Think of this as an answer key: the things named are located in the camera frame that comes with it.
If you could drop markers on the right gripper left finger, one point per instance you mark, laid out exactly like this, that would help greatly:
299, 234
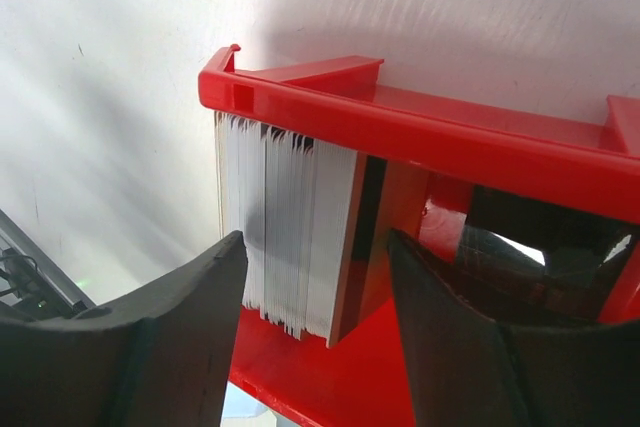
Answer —
157, 356

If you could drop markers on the aluminium front rail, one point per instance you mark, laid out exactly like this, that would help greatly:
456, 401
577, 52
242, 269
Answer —
31, 282

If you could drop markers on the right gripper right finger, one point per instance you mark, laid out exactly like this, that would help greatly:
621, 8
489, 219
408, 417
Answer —
476, 356

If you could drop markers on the black block in bin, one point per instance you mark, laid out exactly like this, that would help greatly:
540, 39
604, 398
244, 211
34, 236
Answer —
558, 258

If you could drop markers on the white card stack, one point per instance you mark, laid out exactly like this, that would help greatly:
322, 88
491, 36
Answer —
307, 211

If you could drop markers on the red plastic bin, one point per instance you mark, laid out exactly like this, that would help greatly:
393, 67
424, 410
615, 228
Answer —
437, 151

